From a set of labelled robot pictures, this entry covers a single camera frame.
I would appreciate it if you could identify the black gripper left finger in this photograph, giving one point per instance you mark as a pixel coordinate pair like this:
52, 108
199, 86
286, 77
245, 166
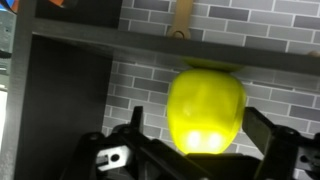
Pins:
137, 120

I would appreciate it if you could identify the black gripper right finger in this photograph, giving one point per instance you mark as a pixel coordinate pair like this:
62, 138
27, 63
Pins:
263, 130

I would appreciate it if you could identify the wooden toy utensil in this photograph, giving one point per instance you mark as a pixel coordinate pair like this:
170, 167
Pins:
181, 18

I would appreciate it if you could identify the yellow toy pepper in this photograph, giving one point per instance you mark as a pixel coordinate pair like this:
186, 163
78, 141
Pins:
205, 106

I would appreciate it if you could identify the black white toy kitchen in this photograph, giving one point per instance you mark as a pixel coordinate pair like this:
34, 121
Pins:
66, 100

